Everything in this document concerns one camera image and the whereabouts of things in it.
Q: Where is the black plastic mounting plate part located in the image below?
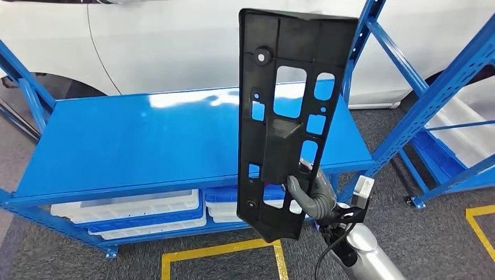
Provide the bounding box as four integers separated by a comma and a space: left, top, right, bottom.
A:
236, 8, 359, 244

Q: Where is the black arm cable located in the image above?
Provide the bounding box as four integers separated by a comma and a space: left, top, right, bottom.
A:
313, 222, 358, 280

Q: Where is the white car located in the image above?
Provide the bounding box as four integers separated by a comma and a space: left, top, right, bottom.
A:
0, 0, 495, 117

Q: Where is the blue steel shelf rack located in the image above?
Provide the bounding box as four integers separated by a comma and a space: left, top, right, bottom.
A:
0, 0, 495, 260
398, 64, 495, 210

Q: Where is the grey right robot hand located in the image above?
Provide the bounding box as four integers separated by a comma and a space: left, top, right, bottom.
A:
286, 166, 338, 221

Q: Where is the white plastic tray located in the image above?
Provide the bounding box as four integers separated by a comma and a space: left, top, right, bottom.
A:
50, 189, 201, 225
88, 214, 208, 241
205, 199, 304, 224

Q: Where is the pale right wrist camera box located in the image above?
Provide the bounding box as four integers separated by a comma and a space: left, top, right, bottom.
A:
350, 174, 375, 211

